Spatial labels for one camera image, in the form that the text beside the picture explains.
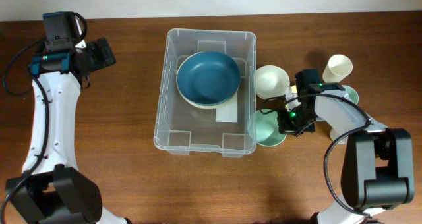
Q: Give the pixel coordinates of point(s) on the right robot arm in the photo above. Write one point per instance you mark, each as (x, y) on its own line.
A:
(377, 173)

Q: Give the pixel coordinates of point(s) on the cream white cup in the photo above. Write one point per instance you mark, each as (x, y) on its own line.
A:
(338, 67)

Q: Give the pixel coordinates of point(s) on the yellow bowl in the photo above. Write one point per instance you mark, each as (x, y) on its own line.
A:
(294, 89)

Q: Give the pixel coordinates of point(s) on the mint green bowl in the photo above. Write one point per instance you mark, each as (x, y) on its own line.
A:
(266, 129)

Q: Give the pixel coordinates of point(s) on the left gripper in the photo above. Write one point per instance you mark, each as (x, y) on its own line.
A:
(95, 48)

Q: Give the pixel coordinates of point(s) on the clear plastic storage container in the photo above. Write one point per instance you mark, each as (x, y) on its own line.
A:
(181, 128)

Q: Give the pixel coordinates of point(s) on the mint green cup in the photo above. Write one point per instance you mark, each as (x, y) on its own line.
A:
(352, 94)

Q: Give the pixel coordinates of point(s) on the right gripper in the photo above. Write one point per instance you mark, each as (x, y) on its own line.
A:
(285, 128)

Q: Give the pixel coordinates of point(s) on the white bowl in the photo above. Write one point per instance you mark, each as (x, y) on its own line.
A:
(271, 81)

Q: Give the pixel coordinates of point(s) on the dark blue plate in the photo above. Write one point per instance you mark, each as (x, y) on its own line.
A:
(208, 66)

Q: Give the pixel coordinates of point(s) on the white label in container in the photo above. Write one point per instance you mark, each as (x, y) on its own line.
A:
(227, 113)

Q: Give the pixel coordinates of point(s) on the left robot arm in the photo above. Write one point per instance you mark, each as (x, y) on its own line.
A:
(51, 189)

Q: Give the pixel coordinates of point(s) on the light grey cup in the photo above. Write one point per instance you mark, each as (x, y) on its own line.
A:
(334, 135)

